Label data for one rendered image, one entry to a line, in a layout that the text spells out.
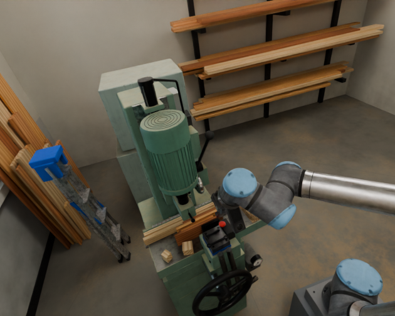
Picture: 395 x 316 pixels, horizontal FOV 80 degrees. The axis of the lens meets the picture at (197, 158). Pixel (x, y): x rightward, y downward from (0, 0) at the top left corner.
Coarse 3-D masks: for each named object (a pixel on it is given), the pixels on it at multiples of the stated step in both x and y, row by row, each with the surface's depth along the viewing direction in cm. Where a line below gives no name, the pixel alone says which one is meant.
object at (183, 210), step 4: (172, 196) 115; (188, 196) 113; (176, 200) 112; (176, 204) 112; (180, 204) 109; (184, 204) 109; (188, 204) 109; (192, 204) 108; (180, 208) 108; (184, 208) 107; (188, 208) 107; (192, 208) 108; (180, 212) 108; (184, 212) 107; (188, 212) 108; (192, 212) 110; (184, 216) 109; (188, 216) 110; (192, 216) 111; (184, 220) 110
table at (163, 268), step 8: (224, 216) 121; (248, 224) 115; (256, 224) 117; (264, 224) 120; (176, 232) 118; (240, 232) 114; (248, 232) 117; (160, 240) 115; (168, 240) 115; (192, 240) 113; (152, 248) 112; (160, 248) 112; (168, 248) 111; (176, 248) 110; (200, 248) 109; (152, 256) 109; (160, 256) 108; (176, 256) 107; (184, 256) 107; (192, 256) 108; (200, 256) 110; (240, 256) 106; (160, 264) 105; (168, 264) 105; (176, 264) 105; (184, 264) 108; (208, 264) 105; (160, 272) 103; (168, 272) 106
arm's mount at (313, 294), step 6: (324, 282) 114; (312, 288) 113; (318, 288) 113; (306, 294) 115; (312, 294) 111; (318, 294) 111; (312, 300) 110; (318, 300) 109; (378, 300) 105; (312, 306) 112; (318, 306) 107; (318, 312) 108; (324, 312) 105
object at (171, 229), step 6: (204, 210) 121; (180, 222) 118; (168, 228) 116; (174, 228) 116; (150, 234) 114; (156, 234) 114; (162, 234) 115; (168, 234) 117; (144, 240) 112; (150, 240) 113; (156, 240) 115
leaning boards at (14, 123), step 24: (0, 96) 198; (0, 120) 187; (24, 120) 208; (0, 144) 176; (24, 144) 208; (48, 144) 213; (0, 168) 173; (24, 168) 178; (72, 168) 255; (24, 192) 188; (48, 192) 195; (48, 216) 206; (72, 216) 214; (72, 240) 231
